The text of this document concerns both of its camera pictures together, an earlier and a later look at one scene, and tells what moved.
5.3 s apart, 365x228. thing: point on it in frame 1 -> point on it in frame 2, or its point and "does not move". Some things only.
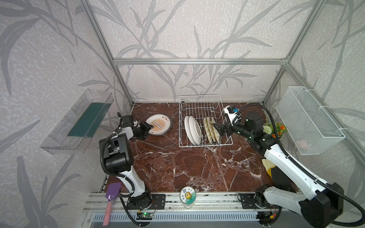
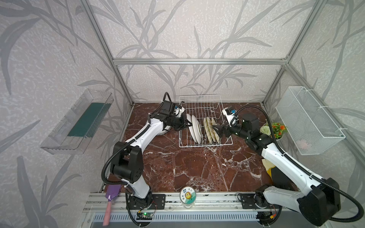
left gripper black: x=145 y=127 -> x=182 y=125
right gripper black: x=222 y=128 does not move
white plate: x=195 y=130 does not move
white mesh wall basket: x=311 y=130 does not move
